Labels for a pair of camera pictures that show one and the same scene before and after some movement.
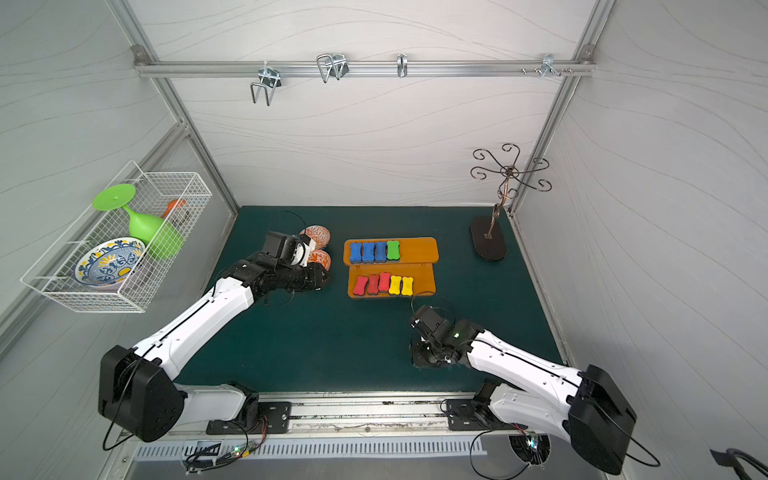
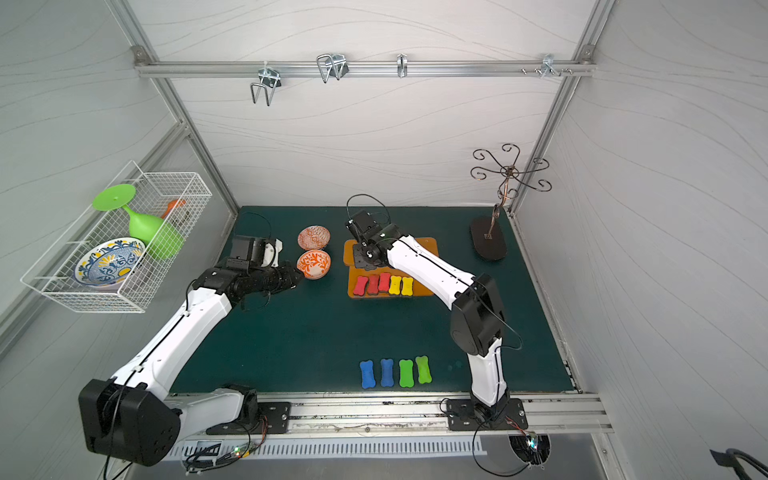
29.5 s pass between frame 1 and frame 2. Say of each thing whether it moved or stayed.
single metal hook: stayed
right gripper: moved
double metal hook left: stayed
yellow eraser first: stayed
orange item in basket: stayed
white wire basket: stayed
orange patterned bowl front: stayed
